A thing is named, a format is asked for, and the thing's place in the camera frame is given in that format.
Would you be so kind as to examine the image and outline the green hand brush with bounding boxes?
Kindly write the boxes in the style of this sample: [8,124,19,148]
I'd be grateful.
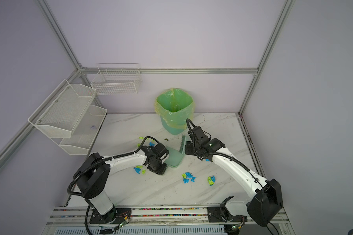
[179,135,186,155]

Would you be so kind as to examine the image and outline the green plastic dustpan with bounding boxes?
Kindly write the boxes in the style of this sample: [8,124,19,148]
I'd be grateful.
[164,146,185,168]

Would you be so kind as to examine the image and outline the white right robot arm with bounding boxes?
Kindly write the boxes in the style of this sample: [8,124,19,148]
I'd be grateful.
[186,126,283,227]

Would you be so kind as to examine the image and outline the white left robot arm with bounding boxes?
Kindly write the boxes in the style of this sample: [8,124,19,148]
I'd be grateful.
[67,144,169,224]

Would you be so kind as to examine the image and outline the green blue scrap group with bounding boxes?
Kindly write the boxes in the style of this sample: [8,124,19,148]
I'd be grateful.
[133,165,146,174]

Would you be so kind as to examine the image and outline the blue green scrap cluster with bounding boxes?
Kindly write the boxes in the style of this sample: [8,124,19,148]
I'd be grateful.
[181,172,196,184]

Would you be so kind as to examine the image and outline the green blue scrap ball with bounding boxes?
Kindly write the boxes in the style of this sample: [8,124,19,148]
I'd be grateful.
[207,176,216,186]

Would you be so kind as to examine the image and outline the green trash bin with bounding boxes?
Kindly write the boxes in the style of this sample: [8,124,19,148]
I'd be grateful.
[154,88,195,136]

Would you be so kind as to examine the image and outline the yellow-green bin liner bag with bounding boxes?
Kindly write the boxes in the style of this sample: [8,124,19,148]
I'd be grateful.
[154,88,195,130]

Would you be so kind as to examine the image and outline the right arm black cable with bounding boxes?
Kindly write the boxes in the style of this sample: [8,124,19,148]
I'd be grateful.
[186,118,280,235]

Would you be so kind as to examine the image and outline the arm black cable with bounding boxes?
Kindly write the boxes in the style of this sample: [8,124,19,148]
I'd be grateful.
[186,118,280,235]
[67,136,161,235]

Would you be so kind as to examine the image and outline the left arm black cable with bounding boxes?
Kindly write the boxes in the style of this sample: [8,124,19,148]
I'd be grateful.
[67,136,161,235]

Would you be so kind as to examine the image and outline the white wire wall basket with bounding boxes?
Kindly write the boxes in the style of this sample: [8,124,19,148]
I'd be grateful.
[91,63,142,95]

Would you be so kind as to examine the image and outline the white mesh wall shelf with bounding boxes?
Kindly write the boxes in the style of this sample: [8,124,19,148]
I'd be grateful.
[28,80,107,155]

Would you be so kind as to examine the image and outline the aluminium frame post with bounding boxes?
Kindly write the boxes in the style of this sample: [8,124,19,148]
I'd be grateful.
[35,0,82,71]

